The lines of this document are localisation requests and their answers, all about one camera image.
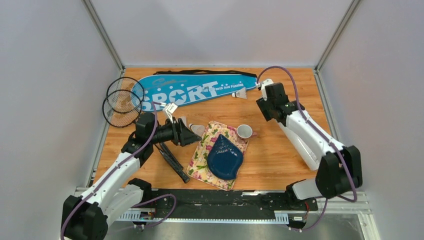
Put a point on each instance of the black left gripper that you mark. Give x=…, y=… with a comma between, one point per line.
x=179, y=129

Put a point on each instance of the aluminium frame rail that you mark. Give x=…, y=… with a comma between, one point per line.
x=335, y=205

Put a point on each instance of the blue sport racket bag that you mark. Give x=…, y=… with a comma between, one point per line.
x=187, y=87

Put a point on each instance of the white shuttlecock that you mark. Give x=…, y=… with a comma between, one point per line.
x=197, y=129
x=242, y=93

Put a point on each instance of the floral ceramic cup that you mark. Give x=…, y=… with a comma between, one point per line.
x=245, y=132

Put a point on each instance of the black badminton racket lower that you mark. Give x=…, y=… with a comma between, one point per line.
x=144, y=123

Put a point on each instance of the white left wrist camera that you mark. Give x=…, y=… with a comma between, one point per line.
x=168, y=109

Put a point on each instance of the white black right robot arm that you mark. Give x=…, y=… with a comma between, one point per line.
x=338, y=167

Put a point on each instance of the blue leaf-shaped plate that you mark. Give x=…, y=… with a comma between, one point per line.
x=224, y=159

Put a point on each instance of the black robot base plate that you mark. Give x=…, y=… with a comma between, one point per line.
x=205, y=204

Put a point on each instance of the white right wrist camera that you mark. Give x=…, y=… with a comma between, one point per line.
x=263, y=86

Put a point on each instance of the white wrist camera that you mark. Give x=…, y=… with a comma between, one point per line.
x=168, y=109
x=263, y=86

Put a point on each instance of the black badminton racket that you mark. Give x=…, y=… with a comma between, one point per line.
x=144, y=123
x=125, y=94

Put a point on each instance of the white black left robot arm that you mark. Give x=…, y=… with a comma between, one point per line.
x=89, y=216

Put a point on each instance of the black badminton racket upper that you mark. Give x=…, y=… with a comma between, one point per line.
x=125, y=94

